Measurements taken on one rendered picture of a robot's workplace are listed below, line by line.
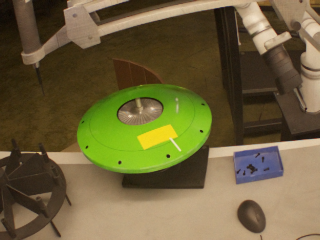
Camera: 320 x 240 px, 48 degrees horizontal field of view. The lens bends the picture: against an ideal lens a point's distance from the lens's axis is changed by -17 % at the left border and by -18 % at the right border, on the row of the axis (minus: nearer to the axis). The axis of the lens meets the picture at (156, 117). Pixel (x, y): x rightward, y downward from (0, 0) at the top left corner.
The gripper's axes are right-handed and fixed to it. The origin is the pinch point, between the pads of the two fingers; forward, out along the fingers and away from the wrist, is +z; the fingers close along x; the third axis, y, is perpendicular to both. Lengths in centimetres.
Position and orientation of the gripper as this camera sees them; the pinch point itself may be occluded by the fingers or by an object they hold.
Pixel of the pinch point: (306, 110)
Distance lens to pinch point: 102.4
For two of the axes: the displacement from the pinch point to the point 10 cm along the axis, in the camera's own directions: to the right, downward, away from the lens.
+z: 4.7, 8.8, -0.5
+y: -1.1, 1.1, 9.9
